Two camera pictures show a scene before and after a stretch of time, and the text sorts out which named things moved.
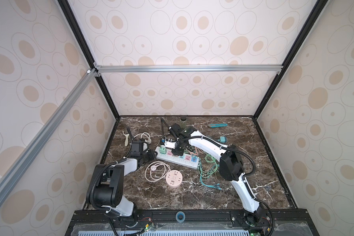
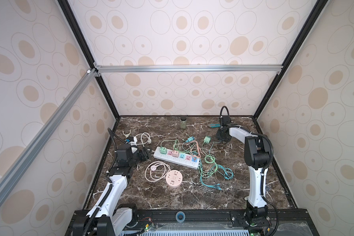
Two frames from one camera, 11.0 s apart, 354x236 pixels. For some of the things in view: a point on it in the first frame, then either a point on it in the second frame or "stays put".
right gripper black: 179,153 to 218,135
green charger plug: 162,150 stays put
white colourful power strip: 189,161 stays put
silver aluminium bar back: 188,69 stays put
